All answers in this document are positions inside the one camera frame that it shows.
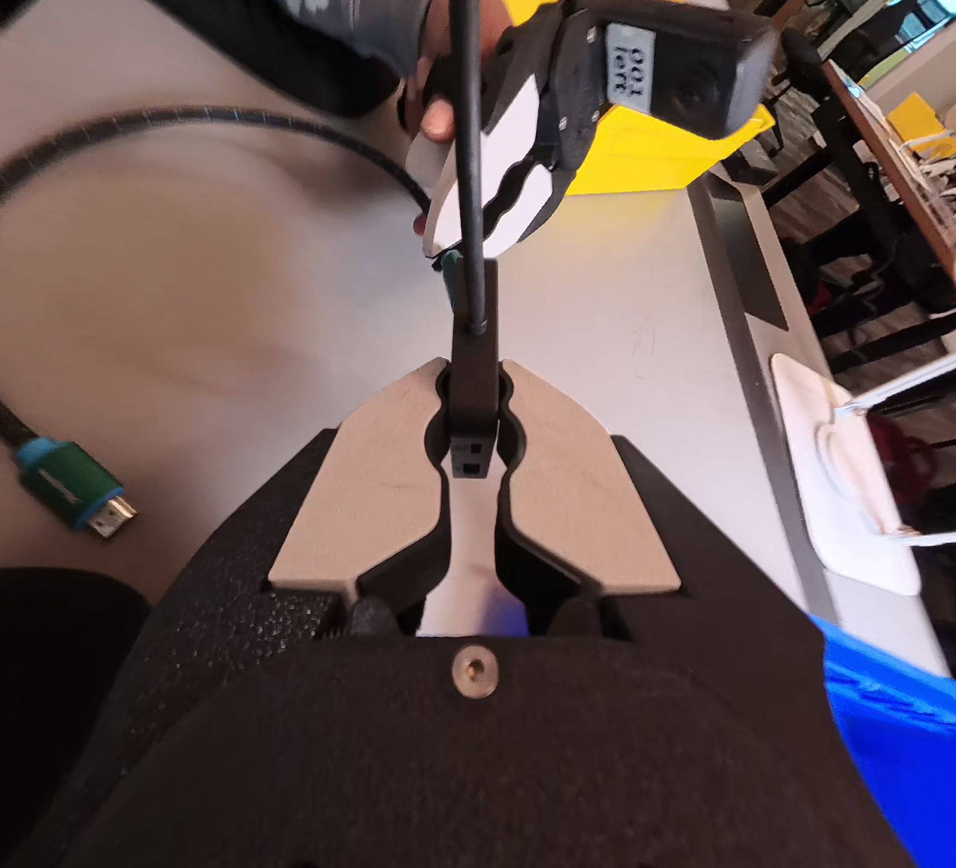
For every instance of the white folding stand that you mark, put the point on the white folding stand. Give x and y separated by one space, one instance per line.
844 509

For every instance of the yellow plastic bin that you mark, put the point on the yellow plastic bin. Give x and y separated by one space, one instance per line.
657 158

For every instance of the small black box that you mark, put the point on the small black box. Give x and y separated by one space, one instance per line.
747 162

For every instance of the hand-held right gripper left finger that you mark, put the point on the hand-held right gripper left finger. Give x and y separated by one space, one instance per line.
366 494

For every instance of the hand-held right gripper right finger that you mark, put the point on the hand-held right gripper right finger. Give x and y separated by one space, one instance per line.
582 509

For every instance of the black office chair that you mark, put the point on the black office chair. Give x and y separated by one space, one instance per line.
803 65

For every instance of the blue plastic bin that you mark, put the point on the blue plastic bin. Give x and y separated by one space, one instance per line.
896 733

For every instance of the small black adapter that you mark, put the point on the small black adapter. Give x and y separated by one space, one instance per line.
474 390

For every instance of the wooden top desk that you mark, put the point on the wooden top desk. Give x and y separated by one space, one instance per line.
881 158

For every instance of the small yellow bin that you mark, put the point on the small yellow bin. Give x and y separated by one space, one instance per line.
919 121

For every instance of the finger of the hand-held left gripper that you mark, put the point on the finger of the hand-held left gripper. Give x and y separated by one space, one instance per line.
508 136
534 210

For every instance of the red fabric bag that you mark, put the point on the red fabric bag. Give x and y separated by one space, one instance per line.
896 457

